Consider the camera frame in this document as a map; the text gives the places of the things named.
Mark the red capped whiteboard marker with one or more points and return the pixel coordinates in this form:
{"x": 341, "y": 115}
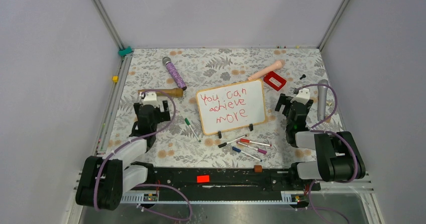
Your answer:
{"x": 253, "y": 142}

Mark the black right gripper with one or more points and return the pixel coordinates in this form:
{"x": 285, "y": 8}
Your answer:
{"x": 284, "y": 100}

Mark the pink toy microphone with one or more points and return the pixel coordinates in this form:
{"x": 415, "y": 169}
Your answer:
{"x": 275, "y": 66}

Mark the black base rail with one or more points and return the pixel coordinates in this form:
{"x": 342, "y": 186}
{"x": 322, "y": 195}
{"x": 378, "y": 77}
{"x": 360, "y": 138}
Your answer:
{"x": 232, "y": 184}

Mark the purple glitter toy microphone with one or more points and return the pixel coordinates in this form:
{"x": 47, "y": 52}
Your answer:
{"x": 174, "y": 73}

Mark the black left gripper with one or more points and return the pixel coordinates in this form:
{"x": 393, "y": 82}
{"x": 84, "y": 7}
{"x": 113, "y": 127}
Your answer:
{"x": 163, "y": 116}

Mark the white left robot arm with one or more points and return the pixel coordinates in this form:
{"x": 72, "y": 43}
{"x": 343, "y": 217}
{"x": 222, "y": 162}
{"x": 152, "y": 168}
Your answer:
{"x": 105, "y": 179}

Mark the green capped whiteboard marker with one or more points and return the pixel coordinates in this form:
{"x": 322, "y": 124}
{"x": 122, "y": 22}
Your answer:
{"x": 192, "y": 129}

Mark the black capped whiteboard marker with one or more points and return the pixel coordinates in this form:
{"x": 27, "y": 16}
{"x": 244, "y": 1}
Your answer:
{"x": 231, "y": 141}

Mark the yellow framed whiteboard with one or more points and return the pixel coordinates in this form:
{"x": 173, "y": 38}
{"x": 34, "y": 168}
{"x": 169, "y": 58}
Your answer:
{"x": 230, "y": 107}

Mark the blue capped whiteboard marker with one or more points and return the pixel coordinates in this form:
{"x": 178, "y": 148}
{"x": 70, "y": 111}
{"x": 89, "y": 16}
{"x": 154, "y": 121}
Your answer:
{"x": 245, "y": 153}

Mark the red rectangular plastic box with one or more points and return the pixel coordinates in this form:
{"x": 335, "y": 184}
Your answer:
{"x": 274, "y": 80}

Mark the red tape label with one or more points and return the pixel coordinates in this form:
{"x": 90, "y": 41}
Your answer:
{"x": 203, "y": 179}

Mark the floral patterned table mat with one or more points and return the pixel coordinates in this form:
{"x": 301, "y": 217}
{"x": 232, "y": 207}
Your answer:
{"x": 176, "y": 146}

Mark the brown cylinder block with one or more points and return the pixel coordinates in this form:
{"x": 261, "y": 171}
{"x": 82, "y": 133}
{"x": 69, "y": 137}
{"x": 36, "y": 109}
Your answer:
{"x": 258, "y": 169}

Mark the silver toy microphone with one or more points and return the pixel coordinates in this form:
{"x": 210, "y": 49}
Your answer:
{"x": 322, "y": 99}

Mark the magenta capped whiteboard marker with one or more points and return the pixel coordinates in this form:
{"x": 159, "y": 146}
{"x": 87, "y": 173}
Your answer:
{"x": 254, "y": 148}

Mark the teal corner clamp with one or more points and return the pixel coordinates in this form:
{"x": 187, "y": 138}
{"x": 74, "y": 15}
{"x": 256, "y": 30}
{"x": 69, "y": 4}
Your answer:
{"x": 125, "y": 51}

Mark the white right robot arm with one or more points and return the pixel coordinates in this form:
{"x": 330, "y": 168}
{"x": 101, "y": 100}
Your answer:
{"x": 337, "y": 156}

